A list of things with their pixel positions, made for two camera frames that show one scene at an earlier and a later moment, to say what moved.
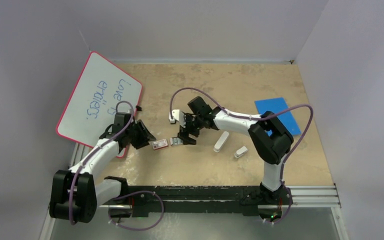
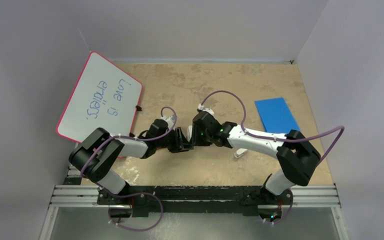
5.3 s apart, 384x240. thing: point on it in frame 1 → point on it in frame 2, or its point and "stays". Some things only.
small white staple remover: [241, 151] stays
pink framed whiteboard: [102, 90] stays
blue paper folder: [287, 120] stays
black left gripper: [142, 142] → [179, 140]
